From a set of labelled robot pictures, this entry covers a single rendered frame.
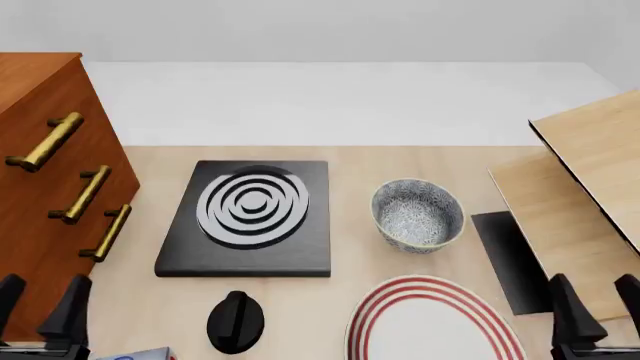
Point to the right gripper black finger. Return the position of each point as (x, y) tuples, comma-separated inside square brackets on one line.
[(572, 322), (632, 300)]

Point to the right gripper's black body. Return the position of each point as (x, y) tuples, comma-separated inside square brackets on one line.
[(595, 353)]

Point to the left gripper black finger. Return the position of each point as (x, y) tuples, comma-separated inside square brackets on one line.
[(11, 296), (70, 322)]

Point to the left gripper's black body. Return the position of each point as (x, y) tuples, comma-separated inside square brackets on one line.
[(40, 353)]

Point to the cream cheese box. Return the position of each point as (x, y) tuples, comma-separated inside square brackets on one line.
[(145, 354)]

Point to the blue patterned bowl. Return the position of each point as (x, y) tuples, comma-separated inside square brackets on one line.
[(417, 213)]

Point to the pale wood rack, black panel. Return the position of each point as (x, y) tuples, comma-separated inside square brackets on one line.
[(560, 210)]

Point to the flat black stove plate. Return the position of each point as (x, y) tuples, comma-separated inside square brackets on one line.
[(185, 255)]

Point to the white plate with red rings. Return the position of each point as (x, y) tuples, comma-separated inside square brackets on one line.
[(430, 330)]

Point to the round black stove knob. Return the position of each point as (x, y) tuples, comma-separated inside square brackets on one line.
[(235, 322)]

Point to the wooden cabinet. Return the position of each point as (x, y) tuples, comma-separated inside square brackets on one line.
[(40, 90)]

